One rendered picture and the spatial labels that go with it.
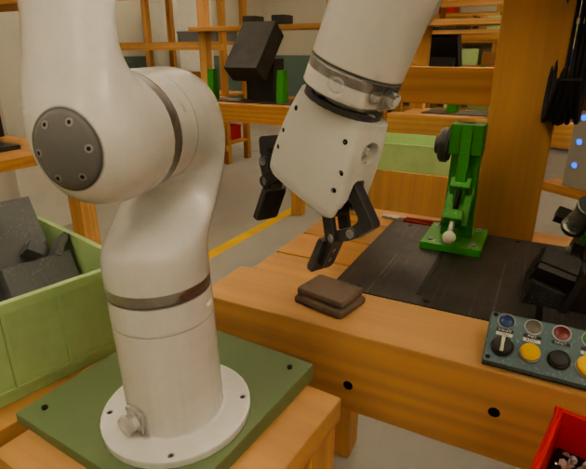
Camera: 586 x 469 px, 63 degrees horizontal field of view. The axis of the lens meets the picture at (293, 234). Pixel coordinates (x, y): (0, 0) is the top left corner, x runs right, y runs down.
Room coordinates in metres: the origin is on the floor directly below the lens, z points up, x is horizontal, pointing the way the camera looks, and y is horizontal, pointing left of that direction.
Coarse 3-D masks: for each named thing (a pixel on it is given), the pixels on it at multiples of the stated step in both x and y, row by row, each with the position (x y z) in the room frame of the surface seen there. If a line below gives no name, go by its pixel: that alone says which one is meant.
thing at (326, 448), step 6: (330, 432) 0.54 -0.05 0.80; (330, 438) 0.54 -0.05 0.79; (324, 444) 0.53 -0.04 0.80; (330, 444) 0.54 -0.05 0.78; (318, 450) 0.51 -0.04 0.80; (324, 450) 0.53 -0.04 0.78; (330, 450) 0.54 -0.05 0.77; (318, 456) 0.51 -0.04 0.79; (324, 456) 0.53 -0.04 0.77; (330, 456) 0.54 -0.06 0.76; (312, 462) 0.50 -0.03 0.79; (318, 462) 0.51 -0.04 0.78; (324, 462) 0.53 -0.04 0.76; (330, 462) 0.54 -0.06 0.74; (306, 468) 0.50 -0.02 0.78; (312, 468) 0.50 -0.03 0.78; (318, 468) 0.51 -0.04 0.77; (324, 468) 0.53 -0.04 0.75; (330, 468) 0.54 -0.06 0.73
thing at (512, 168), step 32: (512, 0) 1.13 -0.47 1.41; (544, 0) 1.10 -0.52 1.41; (576, 0) 1.08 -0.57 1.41; (512, 32) 1.13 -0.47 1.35; (544, 32) 1.10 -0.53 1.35; (512, 64) 1.12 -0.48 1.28; (544, 64) 1.09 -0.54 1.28; (512, 96) 1.12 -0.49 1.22; (512, 128) 1.11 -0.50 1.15; (544, 128) 1.08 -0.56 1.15; (512, 160) 1.11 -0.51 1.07; (544, 160) 1.08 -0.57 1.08; (480, 192) 1.14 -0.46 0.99; (512, 192) 1.10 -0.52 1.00; (480, 224) 1.13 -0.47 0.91; (512, 224) 1.10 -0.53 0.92
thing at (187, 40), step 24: (120, 0) 6.66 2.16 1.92; (144, 0) 6.51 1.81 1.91; (168, 0) 6.88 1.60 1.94; (216, 0) 5.96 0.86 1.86; (240, 0) 6.32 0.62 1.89; (144, 24) 6.52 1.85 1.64; (168, 24) 6.89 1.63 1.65; (240, 24) 6.33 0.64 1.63; (144, 48) 6.48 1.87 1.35; (168, 48) 6.28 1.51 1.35; (192, 48) 6.10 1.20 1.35; (216, 48) 5.93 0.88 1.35; (192, 72) 6.44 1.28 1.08
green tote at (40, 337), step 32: (96, 256) 0.86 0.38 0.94; (64, 288) 0.70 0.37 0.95; (96, 288) 0.74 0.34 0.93; (0, 320) 0.62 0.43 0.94; (32, 320) 0.66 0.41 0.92; (64, 320) 0.69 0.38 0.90; (96, 320) 0.73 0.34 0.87; (0, 352) 0.62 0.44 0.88; (32, 352) 0.65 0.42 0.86; (64, 352) 0.69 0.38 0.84; (96, 352) 0.72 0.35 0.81; (0, 384) 0.61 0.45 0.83; (32, 384) 0.64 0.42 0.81
